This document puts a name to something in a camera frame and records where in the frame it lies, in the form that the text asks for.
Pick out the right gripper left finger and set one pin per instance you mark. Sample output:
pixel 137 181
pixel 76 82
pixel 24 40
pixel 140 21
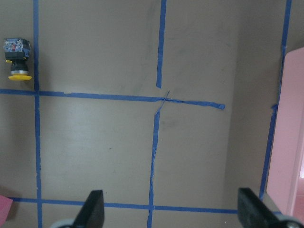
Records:
pixel 92 213

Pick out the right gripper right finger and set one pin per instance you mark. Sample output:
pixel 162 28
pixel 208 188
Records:
pixel 252 212

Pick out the yellow push button switch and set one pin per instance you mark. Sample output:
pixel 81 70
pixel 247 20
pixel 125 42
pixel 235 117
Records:
pixel 17 52

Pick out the pink plastic bin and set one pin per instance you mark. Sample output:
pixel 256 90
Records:
pixel 285 184

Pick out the pink cube centre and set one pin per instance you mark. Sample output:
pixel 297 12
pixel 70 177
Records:
pixel 5 205

